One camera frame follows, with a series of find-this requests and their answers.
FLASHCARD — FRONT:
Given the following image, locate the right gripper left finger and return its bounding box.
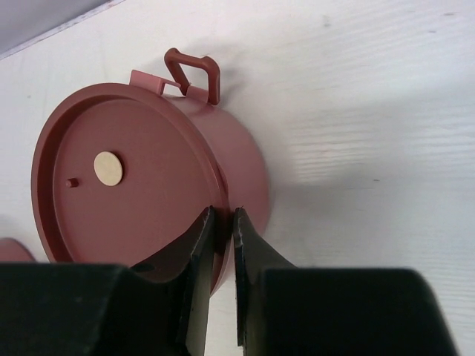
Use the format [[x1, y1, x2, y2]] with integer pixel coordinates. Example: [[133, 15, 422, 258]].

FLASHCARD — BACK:
[[1, 208, 217, 355]]

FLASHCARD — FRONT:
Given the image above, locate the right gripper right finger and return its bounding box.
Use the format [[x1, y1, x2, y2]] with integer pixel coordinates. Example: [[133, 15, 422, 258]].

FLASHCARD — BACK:
[[233, 208, 458, 355]]

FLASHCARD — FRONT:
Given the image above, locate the dark red lid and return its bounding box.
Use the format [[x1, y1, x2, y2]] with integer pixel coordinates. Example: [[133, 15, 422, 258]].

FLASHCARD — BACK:
[[30, 83, 231, 283]]

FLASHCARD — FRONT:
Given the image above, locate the pink lunch bowl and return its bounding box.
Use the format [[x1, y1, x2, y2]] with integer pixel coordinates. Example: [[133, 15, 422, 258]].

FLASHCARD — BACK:
[[108, 48, 270, 289], [0, 237, 35, 263]]

